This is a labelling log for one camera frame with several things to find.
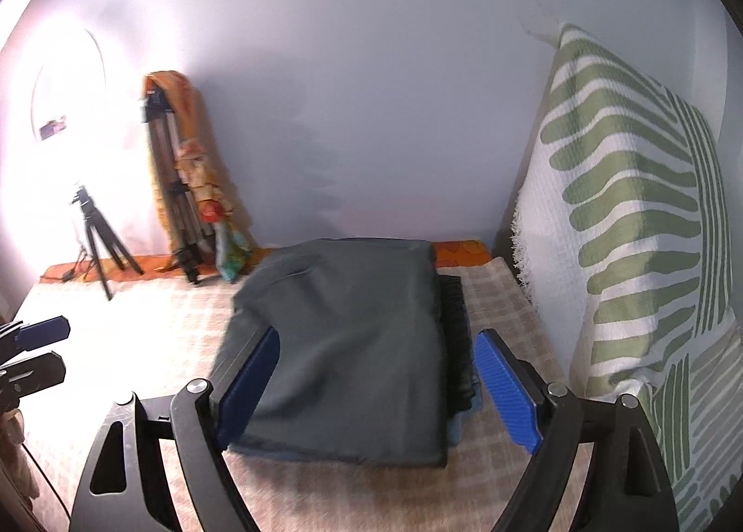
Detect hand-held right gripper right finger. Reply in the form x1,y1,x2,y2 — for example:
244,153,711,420
475,328,677,532

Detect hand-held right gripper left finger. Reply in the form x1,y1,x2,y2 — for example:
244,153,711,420
70,326,282,532

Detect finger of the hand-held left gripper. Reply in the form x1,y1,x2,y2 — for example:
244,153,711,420
0,352,66,394
12,317,72,352

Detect black pants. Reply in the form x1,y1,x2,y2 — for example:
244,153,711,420
212,238,474,466

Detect person's left forearm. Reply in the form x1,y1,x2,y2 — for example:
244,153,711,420
0,410,41,501

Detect folded blue cloth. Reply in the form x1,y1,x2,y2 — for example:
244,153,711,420
229,369,485,463

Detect beige checkered blanket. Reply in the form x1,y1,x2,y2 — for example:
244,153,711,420
12,256,599,532

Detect small black tripod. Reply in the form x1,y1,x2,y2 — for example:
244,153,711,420
70,185,145,302

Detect folded silver tripod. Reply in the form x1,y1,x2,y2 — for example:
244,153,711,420
141,87,204,286

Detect white green patterned pillow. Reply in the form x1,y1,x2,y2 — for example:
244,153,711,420
511,24,743,532

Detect black ring light cable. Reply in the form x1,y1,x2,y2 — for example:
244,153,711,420
43,244,94,283

